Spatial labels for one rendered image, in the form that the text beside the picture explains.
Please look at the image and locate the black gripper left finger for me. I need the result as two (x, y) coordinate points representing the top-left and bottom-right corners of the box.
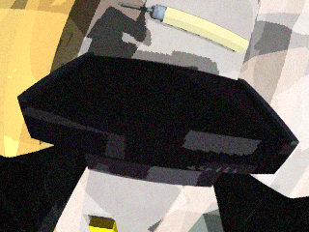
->
(0, 146), (88, 232)

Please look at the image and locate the yellow rectangular bar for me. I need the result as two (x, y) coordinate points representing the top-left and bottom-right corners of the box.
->
(88, 217), (119, 232)

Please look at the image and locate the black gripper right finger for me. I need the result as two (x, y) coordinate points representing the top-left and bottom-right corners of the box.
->
(213, 173), (309, 232)

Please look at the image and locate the tan rectangular panel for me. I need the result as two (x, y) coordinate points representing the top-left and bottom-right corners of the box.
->
(0, 0), (99, 158)

